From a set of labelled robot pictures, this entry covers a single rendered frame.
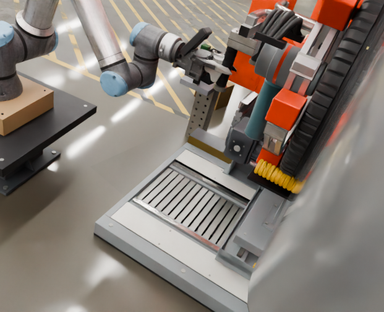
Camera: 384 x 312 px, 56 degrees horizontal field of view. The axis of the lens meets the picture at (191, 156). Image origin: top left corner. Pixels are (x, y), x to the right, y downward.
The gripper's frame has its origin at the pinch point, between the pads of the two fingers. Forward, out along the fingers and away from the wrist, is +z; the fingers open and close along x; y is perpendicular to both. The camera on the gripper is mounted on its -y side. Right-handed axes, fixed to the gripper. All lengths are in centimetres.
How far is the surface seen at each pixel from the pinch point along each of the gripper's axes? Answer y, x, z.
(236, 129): 43, -40, 0
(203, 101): 55, -73, -31
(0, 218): 83, 40, -63
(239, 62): 20, -60, -14
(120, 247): 80, 23, -14
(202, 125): 70, -73, -27
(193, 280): 75, 21, 18
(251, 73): 22, -59, -7
